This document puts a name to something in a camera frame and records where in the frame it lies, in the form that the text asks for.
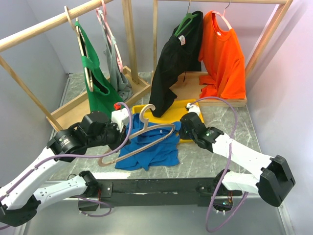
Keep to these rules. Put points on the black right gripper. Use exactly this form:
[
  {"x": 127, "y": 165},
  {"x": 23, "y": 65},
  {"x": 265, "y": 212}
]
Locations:
[{"x": 181, "y": 132}]

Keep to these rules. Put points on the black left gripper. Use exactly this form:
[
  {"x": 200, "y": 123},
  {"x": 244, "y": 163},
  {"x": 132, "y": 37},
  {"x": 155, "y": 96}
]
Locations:
[{"x": 121, "y": 137}]

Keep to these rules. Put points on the blue tank top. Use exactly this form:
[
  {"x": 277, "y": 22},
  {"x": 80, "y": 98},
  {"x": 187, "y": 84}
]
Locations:
[{"x": 164, "y": 153}]

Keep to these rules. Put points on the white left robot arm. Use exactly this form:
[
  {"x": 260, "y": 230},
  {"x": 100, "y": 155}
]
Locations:
[{"x": 23, "y": 197}]

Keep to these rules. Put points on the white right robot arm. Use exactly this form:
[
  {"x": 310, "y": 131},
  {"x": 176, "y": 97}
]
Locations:
[{"x": 269, "y": 177}]

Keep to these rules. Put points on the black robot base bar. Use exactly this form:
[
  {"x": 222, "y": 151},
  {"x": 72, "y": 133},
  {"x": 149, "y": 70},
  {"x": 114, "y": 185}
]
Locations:
[{"x": 154, "y": 192}]

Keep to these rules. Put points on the green tank top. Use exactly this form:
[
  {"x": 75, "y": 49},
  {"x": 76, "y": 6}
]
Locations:
[{"x": 104, "y": 95}]

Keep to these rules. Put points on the grey tank top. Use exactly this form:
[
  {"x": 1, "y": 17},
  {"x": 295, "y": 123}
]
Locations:
[{"x": 117, "y": 78}]

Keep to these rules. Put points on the beige hanger with green top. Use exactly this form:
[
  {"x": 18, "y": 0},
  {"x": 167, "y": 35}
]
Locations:
[{"x": 82, "y": 47}]

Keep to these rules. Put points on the green plastic hanger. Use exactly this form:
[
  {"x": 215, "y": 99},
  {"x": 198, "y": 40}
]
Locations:
[{"x": 185, "y": 21}]

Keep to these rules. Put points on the pink hanger with orange shirt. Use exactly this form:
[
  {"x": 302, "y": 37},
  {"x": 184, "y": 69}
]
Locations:
[{"x": 222, "y": 16}]

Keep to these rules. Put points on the pink plastic hanger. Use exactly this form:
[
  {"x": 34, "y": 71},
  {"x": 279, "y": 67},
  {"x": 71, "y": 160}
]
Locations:
[{"x": 101, "y": 15}]

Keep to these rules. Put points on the yellow plastic tray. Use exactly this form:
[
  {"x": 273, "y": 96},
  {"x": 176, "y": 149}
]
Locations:
[{"x": 173, "y": 114}]

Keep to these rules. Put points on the left wooden clothes rack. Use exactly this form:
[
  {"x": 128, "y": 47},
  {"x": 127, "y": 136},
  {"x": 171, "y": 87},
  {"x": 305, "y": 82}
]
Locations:
[{"x": 70, "y": 112}]

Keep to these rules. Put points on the wooden clothes rack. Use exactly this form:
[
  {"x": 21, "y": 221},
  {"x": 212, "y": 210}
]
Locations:
[
  {"x": 70, "y": 112},
  {"x": 188, "y": 87}
]

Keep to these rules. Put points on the right wooden clothes rack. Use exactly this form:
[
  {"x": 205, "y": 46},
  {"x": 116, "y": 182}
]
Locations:
[{"x": 188, "y": 87}]

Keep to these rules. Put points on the black t-shirt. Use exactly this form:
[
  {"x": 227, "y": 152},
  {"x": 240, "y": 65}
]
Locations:
[{"x": 179, "y": 54}]

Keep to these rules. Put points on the orange t-shirt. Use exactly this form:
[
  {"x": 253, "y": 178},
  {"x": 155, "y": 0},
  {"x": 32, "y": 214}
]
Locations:
[{"x": 224, "y": 61}]

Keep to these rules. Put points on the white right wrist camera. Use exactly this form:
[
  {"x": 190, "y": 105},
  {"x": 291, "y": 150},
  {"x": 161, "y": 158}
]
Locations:
[{"x": 192, "y": 108}]

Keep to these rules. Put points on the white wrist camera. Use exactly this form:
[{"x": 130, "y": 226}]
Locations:
[
  {"x": 120, "y": 116},
  {"x": 192, "y": 108}
]

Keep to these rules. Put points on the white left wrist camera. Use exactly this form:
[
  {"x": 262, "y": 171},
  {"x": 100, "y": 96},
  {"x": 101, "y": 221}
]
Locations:
[{"x": 120, "y": 116}]

